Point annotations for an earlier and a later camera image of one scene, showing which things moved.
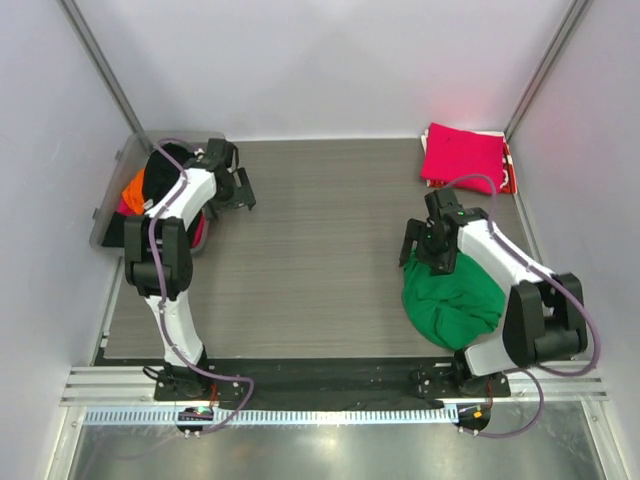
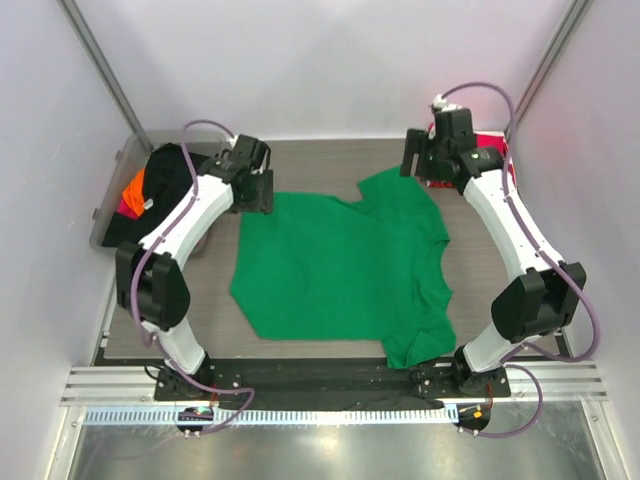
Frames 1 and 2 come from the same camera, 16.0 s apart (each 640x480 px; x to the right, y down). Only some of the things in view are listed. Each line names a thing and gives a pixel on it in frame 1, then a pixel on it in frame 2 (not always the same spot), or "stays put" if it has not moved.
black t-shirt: x=159 y=177 stays put
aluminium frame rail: x=127 y=384 stays put
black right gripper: x=441 y=264 → x=416 y=143
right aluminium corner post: x=577 y=10 stays put
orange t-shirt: x=133 y=193 stays put
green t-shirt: x=453 y=309 → x=317 y=268
